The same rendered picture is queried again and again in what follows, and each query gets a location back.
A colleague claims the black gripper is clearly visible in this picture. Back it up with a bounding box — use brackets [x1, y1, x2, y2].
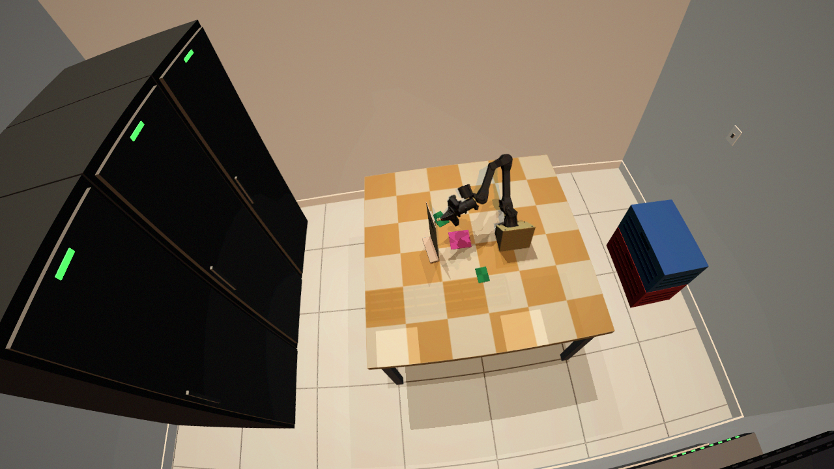
[440, 197, 468, 226]

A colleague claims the translucent magenta square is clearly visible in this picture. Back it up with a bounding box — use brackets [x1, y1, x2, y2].
[448, 230, 471, 249]

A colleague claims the green rectangular block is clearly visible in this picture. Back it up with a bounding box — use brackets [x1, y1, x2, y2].
[475, 266, 490, 283]

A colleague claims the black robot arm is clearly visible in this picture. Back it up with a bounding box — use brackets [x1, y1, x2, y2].
[458, 154, 519, 227]

